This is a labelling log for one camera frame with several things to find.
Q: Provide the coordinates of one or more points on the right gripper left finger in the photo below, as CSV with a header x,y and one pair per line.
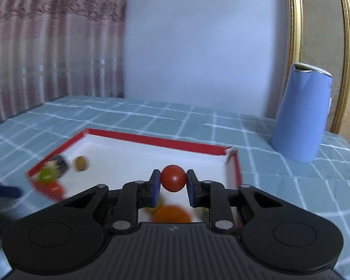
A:
x,y
70,234

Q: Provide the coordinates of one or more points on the dark sugarcane piece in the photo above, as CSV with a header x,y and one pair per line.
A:
x,y
58,164

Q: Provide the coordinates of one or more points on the blue electric kettle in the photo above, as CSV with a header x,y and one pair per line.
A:
x,y
302,116

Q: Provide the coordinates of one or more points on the teal checked bed cover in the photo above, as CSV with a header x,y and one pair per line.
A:
x,y
321,186

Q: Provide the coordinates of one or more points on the red cherry tomato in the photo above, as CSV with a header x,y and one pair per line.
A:
x,y
54,190
173,178

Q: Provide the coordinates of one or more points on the gold wall moulding frame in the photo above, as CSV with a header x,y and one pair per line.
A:
x,y
319,34

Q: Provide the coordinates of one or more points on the red cardboard tray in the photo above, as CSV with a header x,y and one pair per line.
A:
x,y
115,159

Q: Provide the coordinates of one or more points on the pink patterned curtain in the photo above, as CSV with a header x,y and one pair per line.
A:
x,y
54,48

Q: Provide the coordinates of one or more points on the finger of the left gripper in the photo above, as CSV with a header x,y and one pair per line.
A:
x,y
9,195

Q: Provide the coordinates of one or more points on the green tomato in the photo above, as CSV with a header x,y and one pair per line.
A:
x,y
47,175

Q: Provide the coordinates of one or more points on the orange mandarin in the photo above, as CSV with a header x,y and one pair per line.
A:
x,y
171,214

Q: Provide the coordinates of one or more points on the green cucumber piece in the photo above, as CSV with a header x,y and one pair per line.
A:
x,y
204,214

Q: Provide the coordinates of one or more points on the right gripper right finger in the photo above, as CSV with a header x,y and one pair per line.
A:
x,y
261,235

